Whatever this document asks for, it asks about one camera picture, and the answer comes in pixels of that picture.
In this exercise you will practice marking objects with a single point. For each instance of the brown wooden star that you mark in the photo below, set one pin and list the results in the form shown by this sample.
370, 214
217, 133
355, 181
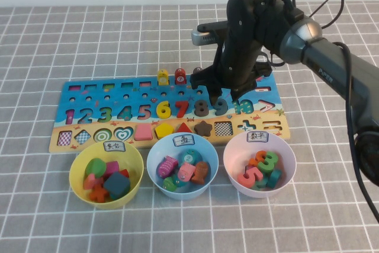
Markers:
203, 128

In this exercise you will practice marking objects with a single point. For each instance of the dark grey wooden number nine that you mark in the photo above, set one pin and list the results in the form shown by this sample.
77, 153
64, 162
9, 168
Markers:
224, 108

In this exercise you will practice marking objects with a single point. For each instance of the yellow plastic bowl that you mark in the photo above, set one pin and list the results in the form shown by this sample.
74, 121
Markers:
134, 161

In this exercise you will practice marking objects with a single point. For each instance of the red fish peg seven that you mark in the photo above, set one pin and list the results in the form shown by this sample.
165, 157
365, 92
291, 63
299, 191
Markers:
180, 76

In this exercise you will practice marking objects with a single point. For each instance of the white label on yellow bowl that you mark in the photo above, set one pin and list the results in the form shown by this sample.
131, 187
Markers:
114, 146

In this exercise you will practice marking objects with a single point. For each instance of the white label on pink bowl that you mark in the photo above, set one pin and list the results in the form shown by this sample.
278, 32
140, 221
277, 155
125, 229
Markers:
257, 137

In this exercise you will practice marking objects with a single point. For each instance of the grey checkered tablecloth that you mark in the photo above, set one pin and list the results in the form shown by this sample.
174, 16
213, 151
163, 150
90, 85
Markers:
118, 42

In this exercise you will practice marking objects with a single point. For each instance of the orange wooden number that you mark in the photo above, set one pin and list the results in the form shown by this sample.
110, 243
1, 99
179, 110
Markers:
259, 155

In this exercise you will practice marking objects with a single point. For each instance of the green wooden circle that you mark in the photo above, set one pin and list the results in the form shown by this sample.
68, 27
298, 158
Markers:
94, 167

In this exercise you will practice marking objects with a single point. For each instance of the pink plastic bowl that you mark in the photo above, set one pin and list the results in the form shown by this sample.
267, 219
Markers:
234, 152

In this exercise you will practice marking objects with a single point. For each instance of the green wooden number three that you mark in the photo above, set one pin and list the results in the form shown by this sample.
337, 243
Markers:
271, 161

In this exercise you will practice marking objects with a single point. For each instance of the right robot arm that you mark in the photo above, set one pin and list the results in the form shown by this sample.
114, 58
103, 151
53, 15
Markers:
334, 69

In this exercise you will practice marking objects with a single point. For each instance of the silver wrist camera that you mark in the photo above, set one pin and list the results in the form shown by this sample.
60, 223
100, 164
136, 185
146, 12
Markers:
207, 38

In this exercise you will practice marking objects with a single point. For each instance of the dark teal wooden square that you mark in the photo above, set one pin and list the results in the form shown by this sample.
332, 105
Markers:
117, 183

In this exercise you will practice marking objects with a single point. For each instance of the orange wooden fish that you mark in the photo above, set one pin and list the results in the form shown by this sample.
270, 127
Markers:
199, 173

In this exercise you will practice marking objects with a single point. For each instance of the blue plastic bowl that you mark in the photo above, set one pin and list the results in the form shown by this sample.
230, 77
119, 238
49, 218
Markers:
157, 152

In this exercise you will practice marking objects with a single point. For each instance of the magenta wooden block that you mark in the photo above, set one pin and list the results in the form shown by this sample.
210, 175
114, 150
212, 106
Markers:
112, 167

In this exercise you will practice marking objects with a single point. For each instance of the pink wooden fish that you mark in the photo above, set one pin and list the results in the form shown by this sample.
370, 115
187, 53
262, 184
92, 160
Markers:
186, 172

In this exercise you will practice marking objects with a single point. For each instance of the wooden number puzzle board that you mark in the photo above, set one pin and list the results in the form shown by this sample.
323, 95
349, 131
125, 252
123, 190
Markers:
124, 88

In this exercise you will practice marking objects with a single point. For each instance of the yellow wooden pentagon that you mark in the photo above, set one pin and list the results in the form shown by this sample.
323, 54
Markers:
164, 131

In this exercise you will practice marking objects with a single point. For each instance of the green wooden fish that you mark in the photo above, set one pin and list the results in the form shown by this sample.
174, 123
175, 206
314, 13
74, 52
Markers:
170, 184

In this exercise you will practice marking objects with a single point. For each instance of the brown wooden number eight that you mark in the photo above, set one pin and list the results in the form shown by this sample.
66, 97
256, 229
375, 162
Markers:
201, 112

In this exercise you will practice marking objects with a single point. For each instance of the yellow wooden number six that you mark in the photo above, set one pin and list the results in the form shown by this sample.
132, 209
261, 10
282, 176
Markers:
161, 113

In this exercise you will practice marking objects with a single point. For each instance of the small teal wooden number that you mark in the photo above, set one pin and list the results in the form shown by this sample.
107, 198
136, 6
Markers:
259, 186

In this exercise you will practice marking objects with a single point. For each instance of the red wooden block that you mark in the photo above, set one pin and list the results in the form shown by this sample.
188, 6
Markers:
124, 173

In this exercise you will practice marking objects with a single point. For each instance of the red wooden triangle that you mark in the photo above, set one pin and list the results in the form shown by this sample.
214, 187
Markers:
184, 129

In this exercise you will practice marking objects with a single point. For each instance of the pink wooden trapezoid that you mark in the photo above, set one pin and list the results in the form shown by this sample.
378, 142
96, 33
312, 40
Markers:
143, 133

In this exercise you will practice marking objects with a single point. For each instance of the teal wooden fish two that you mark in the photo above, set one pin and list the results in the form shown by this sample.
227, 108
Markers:
189, 158

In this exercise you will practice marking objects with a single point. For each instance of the brown fish peg eight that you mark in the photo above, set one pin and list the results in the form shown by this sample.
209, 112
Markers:
197, 70

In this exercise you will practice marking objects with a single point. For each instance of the white label on blue bowl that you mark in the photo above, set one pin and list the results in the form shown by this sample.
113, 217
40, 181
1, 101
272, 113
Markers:
183, 140

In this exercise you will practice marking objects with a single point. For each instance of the pink wooden number five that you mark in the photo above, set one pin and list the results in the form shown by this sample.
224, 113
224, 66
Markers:
247, 177

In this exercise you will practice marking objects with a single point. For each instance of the orange wooden plus sign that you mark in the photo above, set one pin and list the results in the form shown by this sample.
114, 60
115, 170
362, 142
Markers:
97, 194

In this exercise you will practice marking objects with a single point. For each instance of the red wooden number seven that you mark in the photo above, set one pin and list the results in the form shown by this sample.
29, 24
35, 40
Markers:
182, 108

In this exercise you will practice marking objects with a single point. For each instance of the teal wooden block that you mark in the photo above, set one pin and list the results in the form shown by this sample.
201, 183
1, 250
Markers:
116, 197

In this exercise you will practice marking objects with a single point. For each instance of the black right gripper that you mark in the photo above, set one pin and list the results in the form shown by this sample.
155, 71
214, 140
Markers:
242, 42

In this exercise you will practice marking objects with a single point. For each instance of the purple wooden fish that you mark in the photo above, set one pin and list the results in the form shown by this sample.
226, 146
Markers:
165, 168

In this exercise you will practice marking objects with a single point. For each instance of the yellow fish peg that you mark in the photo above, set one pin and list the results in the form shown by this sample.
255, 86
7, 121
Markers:
163, 76

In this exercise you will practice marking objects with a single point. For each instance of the coral wooden block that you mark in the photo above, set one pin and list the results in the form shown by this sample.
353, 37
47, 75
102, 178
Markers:
89, 181

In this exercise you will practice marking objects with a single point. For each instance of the large teal wooden number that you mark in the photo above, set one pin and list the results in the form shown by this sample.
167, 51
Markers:
274, 177

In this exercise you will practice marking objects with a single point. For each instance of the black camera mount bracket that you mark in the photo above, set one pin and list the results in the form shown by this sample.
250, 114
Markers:
213, 26

